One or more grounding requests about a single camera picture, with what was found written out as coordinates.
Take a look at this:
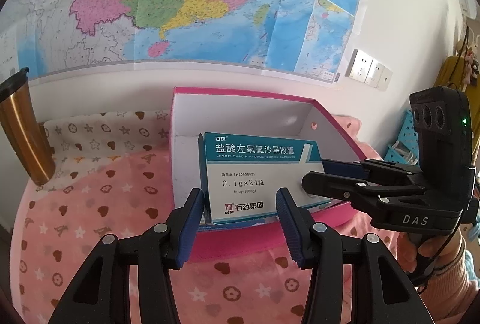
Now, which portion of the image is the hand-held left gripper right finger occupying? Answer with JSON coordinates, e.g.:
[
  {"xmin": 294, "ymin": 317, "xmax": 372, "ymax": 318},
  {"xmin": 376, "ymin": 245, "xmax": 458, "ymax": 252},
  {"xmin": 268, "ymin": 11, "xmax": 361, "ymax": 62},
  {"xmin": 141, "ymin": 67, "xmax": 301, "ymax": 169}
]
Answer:
[{"xmin": 275, "ymin": 187, "xmax": 422, "ymax": 324}]

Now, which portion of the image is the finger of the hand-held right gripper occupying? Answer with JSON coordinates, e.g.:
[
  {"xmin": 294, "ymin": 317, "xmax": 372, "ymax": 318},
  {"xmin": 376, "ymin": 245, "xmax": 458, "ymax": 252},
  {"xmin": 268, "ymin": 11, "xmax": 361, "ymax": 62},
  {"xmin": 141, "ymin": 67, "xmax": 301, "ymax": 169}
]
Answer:
[
  {"xmin": 302, "ymin": 171, "xmax": 426, "ymax": 214},
  {"xmin": 322, "ymin": 158, "xmax": 424, "ymax": 184}
]

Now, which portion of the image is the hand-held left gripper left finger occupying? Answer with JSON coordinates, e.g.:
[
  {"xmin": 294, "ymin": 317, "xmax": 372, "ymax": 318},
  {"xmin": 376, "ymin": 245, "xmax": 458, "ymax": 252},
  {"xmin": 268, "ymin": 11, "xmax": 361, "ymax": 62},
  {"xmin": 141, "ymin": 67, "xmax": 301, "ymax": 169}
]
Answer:
[{"xmin": 49, "ymin": 188, "xmax": 205, "ymax": 324}]

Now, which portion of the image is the teal white medicine box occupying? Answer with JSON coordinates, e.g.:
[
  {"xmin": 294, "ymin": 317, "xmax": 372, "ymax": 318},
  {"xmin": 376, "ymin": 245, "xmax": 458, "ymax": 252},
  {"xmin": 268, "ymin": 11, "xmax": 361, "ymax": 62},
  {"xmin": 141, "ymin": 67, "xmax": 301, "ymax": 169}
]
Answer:
[{"xmin": 198, "ymin": 132, "xmax": 332, "ymax": 225}]

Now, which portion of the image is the pink cardboard box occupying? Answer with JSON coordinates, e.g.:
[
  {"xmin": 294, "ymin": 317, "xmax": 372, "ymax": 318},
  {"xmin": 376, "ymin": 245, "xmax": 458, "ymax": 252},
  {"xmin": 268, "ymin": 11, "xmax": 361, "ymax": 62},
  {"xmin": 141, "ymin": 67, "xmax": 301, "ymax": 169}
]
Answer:
[{"xmin": 172, "ymin": 86, "xmax": 366, "ymax": 244}]

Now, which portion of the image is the person's right forearm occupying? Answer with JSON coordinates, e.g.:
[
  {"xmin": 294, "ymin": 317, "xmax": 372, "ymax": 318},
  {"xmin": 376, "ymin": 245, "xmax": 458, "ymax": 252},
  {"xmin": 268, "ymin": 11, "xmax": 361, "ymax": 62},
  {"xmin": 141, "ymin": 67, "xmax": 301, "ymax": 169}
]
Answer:
[{"xmin": 412, "ymin": 230, "xmax": 480, "ymax": 324}]

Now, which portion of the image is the person's right hand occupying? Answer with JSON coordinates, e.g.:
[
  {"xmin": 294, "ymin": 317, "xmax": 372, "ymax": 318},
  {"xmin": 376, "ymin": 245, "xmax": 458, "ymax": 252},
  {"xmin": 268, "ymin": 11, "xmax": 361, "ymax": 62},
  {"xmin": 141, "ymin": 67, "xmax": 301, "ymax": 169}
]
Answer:
[{"xmin": 399, "ymin": 229, "xmax": 466, "ymax": 285}]

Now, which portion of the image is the blue plastic basket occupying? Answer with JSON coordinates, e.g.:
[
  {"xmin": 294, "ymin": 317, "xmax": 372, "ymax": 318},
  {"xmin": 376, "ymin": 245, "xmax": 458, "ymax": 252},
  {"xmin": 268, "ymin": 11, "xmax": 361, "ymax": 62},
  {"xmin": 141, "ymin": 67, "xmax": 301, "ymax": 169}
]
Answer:
[{"xmin": 384, "ymin": 110, "xmax": 419, "ymax": 165}]

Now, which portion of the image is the yellow hanging garment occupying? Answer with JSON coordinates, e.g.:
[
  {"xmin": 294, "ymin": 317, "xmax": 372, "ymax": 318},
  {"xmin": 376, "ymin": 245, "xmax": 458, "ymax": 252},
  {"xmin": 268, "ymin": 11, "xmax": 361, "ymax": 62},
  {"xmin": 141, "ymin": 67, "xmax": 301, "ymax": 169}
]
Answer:
[{"xmin": 437, "ymin": 54, "xmax": 480, "ymax": 96}]

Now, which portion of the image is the hanging doll charm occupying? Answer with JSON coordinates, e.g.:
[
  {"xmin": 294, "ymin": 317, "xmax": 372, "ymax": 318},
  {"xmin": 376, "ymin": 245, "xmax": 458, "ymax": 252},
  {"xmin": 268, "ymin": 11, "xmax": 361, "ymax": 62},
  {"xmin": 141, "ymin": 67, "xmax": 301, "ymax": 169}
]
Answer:
[{"xmin": 464, "ymin": 45, "xmax": 480, "ymax": 81}]

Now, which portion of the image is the pink printed blanket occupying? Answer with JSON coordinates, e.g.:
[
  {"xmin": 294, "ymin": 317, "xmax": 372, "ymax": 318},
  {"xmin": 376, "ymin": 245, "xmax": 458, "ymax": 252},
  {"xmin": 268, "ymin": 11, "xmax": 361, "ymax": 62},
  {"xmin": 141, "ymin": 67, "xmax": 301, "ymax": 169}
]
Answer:
[{"xmin": 7, "ymin": 109, "xmax": 432, "ymax": 324}]

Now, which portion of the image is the golden metal tumbler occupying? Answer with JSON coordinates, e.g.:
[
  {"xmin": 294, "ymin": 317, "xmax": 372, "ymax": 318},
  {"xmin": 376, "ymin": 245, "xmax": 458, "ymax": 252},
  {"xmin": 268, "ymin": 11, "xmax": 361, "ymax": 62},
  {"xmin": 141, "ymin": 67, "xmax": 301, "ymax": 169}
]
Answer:
[{"xmin": 0, "ymin": 68, "xmax": 57, "ymax": 186}]

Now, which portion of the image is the white wall socket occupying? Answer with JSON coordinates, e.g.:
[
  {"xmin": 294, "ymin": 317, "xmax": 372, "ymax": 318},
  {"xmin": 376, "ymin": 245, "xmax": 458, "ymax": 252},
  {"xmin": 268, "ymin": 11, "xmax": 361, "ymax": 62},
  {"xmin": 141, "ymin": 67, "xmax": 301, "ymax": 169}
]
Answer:
[
  {"xmin": 345, "ymin": 49, "xmax": 374, "ymax": 83},
  {"xmin": 377, "ymin": 69, "xmax": 394, "ymax": 91},
  {"xmin": 365, "ymin": 59, "xmax": 385, "ymax": 86}
]

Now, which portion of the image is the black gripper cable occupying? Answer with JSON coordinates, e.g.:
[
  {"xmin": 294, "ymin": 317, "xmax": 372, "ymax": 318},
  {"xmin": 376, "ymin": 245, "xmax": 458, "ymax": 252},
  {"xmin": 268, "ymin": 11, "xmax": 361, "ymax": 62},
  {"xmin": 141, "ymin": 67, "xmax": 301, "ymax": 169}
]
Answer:
[{"xmin": 414, "ymin": 226, "xmax": 463, "ymax": 287}]

